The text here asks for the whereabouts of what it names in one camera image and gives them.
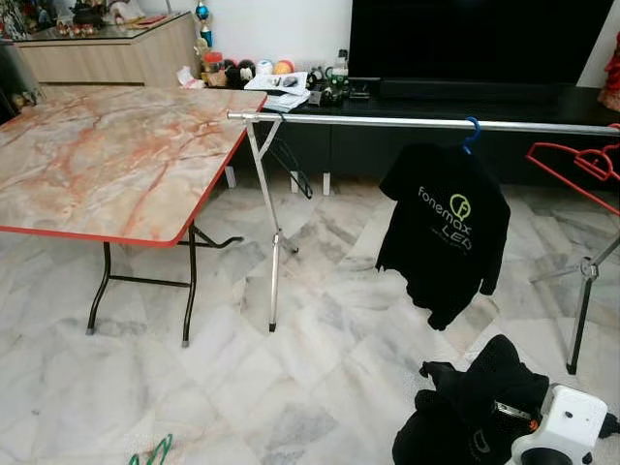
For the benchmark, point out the black fonemax print T-shirt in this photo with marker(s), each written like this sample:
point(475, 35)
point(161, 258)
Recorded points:
point(465, 407)
point(436, 242)

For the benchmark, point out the marble pattern red-edged folding table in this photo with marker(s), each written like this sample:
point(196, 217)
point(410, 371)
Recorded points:
point(116, 155)

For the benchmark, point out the clear plastic bottle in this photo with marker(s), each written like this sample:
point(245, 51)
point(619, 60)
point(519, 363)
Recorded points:
point(340, 68)

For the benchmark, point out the green plastic hanger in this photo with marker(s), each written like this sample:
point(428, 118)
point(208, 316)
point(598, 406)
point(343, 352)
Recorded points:
point(163, 446)

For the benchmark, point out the blue plastic hanger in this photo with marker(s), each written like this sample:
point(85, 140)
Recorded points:
point(476, 123)

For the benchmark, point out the silver metal clothes rack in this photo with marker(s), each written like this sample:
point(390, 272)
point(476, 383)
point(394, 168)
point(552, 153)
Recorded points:
point(387, 121)

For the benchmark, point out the red flat tray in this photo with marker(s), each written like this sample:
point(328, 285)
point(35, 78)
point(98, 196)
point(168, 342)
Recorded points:
point(151, 18)

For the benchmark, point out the black mouse plush toy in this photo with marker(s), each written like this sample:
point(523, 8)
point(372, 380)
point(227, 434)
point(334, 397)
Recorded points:
point(240, 74)

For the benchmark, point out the white paper stack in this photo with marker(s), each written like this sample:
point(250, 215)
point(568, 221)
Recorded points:
point(276, 97)

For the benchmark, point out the red plastic hanger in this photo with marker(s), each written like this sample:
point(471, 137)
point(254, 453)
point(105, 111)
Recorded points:
point(593, 163)

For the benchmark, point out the white tissue pack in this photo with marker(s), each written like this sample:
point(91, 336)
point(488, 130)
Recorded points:
point(191, 79)

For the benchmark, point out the orange round ball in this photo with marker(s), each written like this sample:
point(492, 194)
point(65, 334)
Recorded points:
point(284, 67)

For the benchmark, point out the small black display box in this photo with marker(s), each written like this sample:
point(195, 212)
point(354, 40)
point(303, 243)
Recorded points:
point(358, 87)

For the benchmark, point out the red lid glass jar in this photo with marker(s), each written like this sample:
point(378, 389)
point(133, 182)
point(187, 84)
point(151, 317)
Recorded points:
point(213, 73)

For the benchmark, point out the white round ball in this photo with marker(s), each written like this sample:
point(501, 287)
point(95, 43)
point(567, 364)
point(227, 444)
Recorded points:
point(264, 68)

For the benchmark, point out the light wooden cabinet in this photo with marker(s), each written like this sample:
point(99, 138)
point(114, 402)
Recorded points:
point(107, 63)

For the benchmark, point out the small dark gadget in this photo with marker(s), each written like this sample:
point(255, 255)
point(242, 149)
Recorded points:
point(333, 92)

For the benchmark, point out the black soundbar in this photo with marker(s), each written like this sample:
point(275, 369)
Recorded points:
point(465, 90)

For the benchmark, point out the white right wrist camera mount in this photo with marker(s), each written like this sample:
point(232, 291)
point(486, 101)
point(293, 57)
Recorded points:
point(567, 421)

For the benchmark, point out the black TV console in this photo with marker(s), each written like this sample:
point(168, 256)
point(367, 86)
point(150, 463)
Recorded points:
point(349, 155)

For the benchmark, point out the blue gold trophy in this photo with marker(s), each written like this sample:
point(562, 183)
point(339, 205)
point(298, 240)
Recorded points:
point(203, 37)

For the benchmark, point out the thin black hanger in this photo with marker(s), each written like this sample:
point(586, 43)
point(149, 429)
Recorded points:
point(308, 192)

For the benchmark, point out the black television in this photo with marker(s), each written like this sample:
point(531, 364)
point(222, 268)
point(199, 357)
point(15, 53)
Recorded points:
point(475, 39)

